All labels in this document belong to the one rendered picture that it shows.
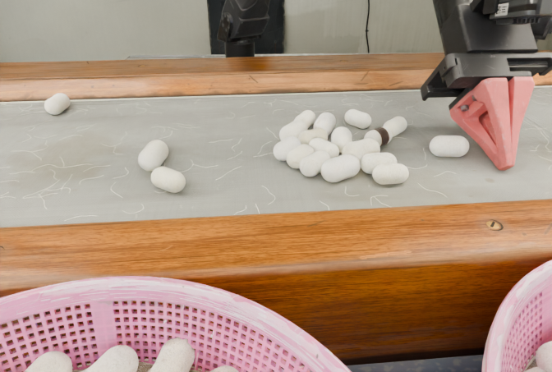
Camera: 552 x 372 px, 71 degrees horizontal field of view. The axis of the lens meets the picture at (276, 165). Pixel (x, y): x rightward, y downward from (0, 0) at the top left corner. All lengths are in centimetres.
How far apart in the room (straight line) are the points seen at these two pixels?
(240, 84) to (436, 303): 39
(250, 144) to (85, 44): 234
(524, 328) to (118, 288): 21
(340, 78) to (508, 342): 42
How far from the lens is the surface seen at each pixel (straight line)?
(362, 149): 36
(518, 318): 24
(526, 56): 43
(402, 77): 59
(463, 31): 41
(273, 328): 19
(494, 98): 39
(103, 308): 23
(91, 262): 25
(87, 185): 37
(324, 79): 56
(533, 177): 41
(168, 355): 22
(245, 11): 77
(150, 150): 36
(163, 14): 251
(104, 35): 264
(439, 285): 26
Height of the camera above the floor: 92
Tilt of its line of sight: 30 degrees down
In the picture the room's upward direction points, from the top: straight up
